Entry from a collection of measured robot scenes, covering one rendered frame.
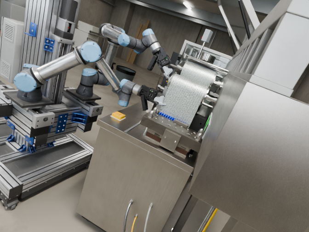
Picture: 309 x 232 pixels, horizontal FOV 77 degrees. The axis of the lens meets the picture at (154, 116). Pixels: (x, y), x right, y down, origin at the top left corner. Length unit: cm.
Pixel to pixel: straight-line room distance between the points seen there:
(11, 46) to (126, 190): 139
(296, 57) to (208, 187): 33
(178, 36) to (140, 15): 264
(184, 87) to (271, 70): 89
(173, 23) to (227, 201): 1079
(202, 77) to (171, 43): 946
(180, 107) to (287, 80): 93
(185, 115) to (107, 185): 72
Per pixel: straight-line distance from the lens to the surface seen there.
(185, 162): 117
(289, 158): 49
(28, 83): 136
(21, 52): 190
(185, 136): 115
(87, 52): 128
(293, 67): 46
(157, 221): 143
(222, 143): 46
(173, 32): 1102
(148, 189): 131
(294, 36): 47
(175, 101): 132
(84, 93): 183
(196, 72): 152
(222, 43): 1021
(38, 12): 175
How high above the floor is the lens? 144
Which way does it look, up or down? 19 degrees down
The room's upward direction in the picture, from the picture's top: 21 degrees clockwise
